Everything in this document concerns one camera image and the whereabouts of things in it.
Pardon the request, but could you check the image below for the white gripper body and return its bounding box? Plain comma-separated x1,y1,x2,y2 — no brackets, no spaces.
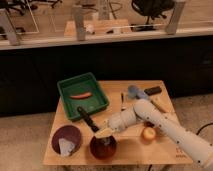
108,113,126,132

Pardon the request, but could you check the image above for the black handled dish brush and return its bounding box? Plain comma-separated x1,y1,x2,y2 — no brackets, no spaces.
77,106,114,139

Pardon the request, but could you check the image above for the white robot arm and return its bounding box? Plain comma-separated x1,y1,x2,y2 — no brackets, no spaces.
108,99,213,171

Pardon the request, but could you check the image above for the red bowl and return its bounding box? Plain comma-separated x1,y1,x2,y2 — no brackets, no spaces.
90,136,117,160

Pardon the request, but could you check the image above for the orange fruit toy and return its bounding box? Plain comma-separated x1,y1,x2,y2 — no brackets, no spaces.
142,127,156,141

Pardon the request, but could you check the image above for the orange sausage toy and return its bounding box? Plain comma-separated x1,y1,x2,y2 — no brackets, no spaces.
70,92,92,99

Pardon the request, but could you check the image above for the black rectangular block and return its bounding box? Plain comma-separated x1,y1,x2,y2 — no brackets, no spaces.
144,86,162,96

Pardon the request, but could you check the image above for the maroon plate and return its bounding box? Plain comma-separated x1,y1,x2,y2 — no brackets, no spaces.
51,125,82,157

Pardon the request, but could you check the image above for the green plastic tray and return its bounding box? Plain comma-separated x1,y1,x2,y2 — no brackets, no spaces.
57,72,109,121

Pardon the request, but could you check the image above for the crumpled white cloth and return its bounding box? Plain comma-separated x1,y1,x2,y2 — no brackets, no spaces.
59,138,75,157

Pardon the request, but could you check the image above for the black office chair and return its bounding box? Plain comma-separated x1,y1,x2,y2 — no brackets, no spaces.
131,0,175,25

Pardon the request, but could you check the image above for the wooden handled tool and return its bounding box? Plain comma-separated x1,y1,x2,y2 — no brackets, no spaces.
151,97,169,113

